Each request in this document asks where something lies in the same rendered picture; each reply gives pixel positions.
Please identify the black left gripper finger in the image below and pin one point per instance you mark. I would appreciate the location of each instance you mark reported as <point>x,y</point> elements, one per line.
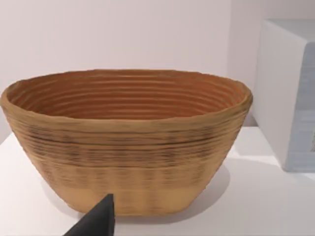
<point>99,219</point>

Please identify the brown woven basket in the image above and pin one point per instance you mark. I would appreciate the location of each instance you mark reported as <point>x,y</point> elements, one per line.
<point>128,147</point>

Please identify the pale microwave oven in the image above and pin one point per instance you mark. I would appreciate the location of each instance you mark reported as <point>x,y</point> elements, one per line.
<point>283,98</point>

